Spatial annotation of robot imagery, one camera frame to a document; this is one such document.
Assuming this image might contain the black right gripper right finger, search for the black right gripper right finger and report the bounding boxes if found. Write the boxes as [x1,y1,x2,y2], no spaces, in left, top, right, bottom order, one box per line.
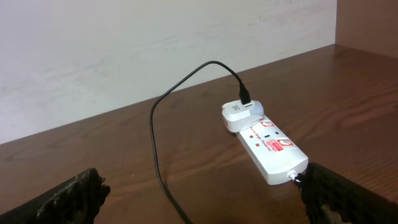
[294,162,397,223]

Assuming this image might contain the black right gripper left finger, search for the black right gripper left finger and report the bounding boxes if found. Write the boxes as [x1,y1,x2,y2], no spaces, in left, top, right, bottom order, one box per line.
[1,168,111,224]

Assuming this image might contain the black USB charging cable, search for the black USB charging cable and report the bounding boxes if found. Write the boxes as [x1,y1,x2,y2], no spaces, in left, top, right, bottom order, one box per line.
[149,60,251,224]

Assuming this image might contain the white surge protector power strip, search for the white surge protector power strip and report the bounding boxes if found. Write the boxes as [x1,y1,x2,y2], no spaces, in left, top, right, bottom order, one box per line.
[235,116,308,185]

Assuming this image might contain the white USB wall charger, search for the white USB wall charger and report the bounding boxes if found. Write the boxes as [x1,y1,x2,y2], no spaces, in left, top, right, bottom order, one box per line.
[221,100,264,133]

